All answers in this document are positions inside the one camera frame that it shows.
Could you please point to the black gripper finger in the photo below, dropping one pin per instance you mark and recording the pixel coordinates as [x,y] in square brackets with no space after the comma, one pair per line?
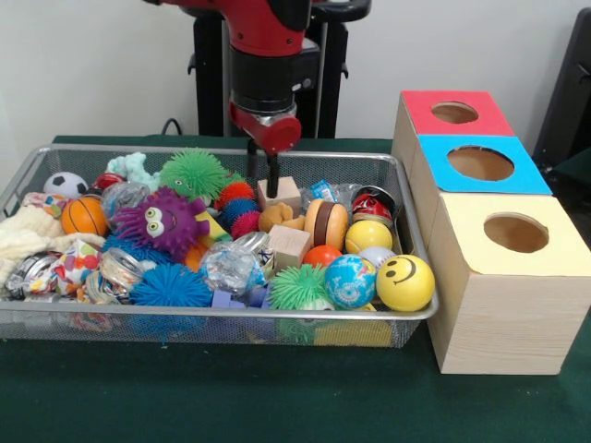
[273,177]
[253,161]

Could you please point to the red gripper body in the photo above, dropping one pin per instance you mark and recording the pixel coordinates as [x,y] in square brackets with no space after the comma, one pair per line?
[277,136]

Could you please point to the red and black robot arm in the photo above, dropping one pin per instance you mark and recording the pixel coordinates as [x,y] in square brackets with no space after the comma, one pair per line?
[268,69]

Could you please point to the wooden box with three holes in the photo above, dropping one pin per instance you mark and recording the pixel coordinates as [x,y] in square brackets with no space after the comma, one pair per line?
[508,323]

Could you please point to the plain wooden cube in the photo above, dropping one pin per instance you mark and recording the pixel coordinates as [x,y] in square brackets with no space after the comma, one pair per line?
[288,244]
[288,191]

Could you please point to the toy hamburger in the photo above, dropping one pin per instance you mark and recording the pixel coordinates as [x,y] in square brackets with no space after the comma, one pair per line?
[325,221]

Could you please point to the plain orange ball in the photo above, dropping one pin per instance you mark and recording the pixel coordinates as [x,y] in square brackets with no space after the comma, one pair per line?
[322,256]

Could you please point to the crushed red drink can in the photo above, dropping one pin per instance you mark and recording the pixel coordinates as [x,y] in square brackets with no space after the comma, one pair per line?
[371,205]

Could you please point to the purple spiky rubber toy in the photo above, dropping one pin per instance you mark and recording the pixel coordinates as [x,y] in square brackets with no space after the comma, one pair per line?
[166,221]

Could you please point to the yellow ball with seam lines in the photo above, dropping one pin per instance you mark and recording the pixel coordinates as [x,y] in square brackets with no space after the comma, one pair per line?
[368,235]

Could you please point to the globe print ball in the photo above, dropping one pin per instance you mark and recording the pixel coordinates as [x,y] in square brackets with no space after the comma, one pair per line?
[350,280]

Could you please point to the plain yellow ball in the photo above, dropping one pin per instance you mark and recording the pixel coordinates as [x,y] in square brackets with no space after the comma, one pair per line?
[405,282]

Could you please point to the orange toy basketball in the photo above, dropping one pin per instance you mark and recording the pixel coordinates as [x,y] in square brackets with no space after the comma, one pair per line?
[83,216]

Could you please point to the dark green tablecloth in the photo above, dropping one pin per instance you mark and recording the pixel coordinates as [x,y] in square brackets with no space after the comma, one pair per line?
[579,168]
[277,397]

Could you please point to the black upright panel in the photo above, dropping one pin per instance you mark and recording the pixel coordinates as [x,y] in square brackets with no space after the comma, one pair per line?
[570,101]

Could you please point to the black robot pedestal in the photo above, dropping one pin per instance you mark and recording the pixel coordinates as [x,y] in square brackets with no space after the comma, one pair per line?
[210,69]

